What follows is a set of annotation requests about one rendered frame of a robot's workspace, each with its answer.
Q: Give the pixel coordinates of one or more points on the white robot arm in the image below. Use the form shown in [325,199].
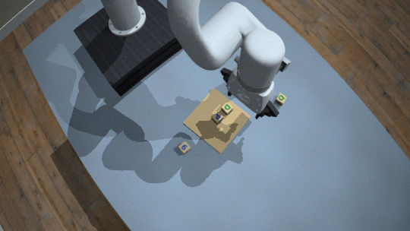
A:
[213,44]

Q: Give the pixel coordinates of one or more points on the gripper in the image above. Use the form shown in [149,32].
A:
[257,102]

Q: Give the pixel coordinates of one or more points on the tan flat mat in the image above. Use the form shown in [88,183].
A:
[217,136]

